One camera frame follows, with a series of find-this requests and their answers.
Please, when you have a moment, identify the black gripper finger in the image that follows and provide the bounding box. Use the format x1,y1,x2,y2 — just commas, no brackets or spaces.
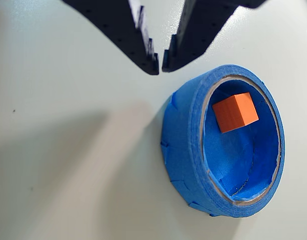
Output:
62,0,160,76
161,0,266,73

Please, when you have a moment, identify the small orange cube block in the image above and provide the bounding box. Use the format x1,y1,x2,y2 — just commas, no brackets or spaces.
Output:
211,91,260,134

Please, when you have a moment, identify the blue masking tape roll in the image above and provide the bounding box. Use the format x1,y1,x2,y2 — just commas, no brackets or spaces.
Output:
159,64,286,218

